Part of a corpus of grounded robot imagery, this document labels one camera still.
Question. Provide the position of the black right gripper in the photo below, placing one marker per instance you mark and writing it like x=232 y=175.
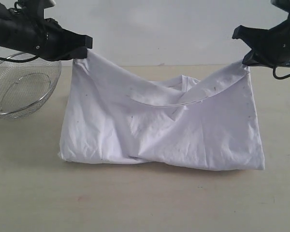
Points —
x=274 y=41

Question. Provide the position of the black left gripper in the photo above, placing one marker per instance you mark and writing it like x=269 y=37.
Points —
x=45 y=38

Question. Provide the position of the white t-shirt red logo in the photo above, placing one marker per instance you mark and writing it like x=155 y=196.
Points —
x=114 y=116

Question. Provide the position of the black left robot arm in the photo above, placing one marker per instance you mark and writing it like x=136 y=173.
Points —
x=6 y=27

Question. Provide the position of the metal mesh strainer bowl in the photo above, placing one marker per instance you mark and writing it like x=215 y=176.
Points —
x=25 y=87

